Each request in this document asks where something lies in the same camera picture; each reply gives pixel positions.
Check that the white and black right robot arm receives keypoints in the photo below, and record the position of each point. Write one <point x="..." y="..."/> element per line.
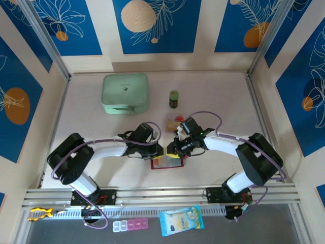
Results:
<point x="223" y="145"/>

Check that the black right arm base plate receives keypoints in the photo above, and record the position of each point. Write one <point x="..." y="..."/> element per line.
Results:
<point x="213" y="194"/>

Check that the black left connector bracket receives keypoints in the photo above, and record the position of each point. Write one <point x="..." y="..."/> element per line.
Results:
<point x="91" y="214"/>

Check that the black connector bracket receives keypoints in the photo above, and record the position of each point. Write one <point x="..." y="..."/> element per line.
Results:
<point x="231" y="213"/>
<point x="91" y="214"/>

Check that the aluminium mounting rail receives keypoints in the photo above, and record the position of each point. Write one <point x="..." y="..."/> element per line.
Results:
<point x="162" y="194"/>

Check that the aluminium table side rail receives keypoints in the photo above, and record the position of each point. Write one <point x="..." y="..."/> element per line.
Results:
<point x="263" y="114"/>
<point x="63" y="97"/>

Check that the clear bag of snacks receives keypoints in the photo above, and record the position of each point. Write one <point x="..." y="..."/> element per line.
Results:
<point x="177" y="117"/>

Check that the white and pink pill organizer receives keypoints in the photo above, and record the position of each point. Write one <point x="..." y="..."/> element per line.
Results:
<point x="130" y="224"/>

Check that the blue wet wipes packet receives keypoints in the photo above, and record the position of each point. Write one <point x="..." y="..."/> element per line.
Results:
<point x="181" y="221"/>

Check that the red card holder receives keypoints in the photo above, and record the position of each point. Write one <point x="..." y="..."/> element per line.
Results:
<point x="172" y="165"/>

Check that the black right connector bracket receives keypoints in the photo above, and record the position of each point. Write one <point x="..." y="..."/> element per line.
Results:
<point x="231" y="213"/>

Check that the aluminium frame post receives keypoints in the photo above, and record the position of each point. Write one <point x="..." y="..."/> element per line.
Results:
<point x="44" y="38"/>
<point x="278" y="38"/>

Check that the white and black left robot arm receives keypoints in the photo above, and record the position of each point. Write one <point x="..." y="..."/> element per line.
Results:
<point x="109" y="150"/>

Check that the dark bottle with green lid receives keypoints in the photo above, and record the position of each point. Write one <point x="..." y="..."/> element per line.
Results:
<point x="173" y="100"/>

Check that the mint green zip pouch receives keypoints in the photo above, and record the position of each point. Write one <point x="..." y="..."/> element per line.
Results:
<point x="124" y="94"/>

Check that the grey metal shelf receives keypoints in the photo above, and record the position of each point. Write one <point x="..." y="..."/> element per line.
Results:
<point x="76" y="236"/>

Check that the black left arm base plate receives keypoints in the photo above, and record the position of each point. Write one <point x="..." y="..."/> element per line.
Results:
<point x="109" y="197"/>

